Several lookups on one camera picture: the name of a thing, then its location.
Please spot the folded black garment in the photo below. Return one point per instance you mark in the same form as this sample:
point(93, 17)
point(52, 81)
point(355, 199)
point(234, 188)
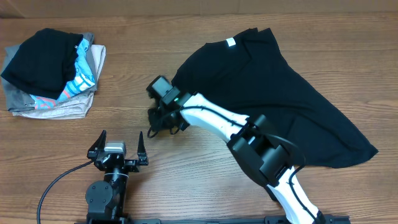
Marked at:
point(44, 63)

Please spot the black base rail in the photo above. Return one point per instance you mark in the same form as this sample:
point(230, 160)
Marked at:
point(265, 220)

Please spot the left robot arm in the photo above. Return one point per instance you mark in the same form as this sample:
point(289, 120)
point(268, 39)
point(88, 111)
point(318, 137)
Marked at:
point(106, 198)

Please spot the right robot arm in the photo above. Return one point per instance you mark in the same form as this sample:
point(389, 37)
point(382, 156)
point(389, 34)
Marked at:
point(263, 156)

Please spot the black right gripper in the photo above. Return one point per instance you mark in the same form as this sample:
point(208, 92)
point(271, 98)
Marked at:
point(155, 112)

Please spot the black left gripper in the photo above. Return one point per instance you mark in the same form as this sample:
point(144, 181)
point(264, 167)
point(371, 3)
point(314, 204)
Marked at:
point(134, 165)

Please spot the folded beige garment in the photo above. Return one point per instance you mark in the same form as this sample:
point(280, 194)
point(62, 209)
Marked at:
point(77, 106)

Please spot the black t-shirt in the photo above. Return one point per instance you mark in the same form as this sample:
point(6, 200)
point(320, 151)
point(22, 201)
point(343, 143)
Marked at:
point(247, 74)

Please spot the folded blue striped garment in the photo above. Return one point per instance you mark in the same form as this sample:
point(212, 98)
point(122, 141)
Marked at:
point(83, 80)

